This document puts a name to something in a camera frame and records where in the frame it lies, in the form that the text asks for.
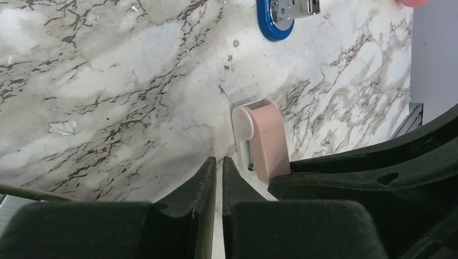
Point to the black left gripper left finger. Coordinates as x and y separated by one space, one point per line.
180 225

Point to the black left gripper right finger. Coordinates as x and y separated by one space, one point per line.
257 228

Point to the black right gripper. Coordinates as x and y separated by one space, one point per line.
408 185

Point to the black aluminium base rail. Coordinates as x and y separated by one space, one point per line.
411 122

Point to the staple tray with staples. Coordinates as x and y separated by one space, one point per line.
13 198

